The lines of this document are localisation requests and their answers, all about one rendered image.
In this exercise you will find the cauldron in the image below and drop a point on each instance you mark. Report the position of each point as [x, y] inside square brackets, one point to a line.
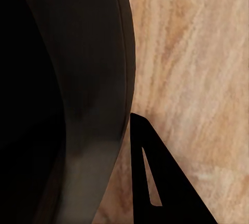
[75, 57]

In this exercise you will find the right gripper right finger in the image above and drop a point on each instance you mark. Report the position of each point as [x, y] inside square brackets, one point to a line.
[180, 202]

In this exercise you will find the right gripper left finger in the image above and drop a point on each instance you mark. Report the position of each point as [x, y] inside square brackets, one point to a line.
[25, 167]

